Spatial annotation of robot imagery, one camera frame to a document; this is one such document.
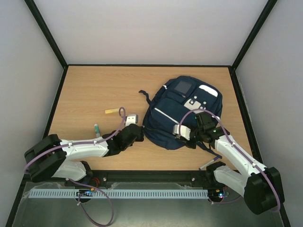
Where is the navy blue backpack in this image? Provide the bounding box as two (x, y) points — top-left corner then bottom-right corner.
(139, 76), (223, 150)

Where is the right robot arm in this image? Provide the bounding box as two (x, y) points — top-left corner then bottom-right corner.
(173, 110), (285, 215)

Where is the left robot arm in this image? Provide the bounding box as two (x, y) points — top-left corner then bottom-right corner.
(24, 123), (144, 183)

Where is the purple capped white pen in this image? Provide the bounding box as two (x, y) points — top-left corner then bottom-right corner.
(198, 158), (216, 170)

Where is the green whiteboard marker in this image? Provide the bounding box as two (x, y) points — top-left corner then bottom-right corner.
(94, 124), (100, 138)

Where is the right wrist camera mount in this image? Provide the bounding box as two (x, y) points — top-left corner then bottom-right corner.
(173, 124), (191, 140)

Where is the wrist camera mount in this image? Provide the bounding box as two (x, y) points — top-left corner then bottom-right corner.
(173, 124), (191, 140)
(125, 114), (138, 127)

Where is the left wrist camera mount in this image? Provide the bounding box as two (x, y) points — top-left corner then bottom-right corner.
(125, 114), (138, 127)

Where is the black aluminium frame rail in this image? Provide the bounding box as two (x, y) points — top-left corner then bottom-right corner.
(23, 169), (240, 187)

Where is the grey slotted cable duct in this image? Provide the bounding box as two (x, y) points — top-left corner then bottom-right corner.
(28, 189), (208, 199)

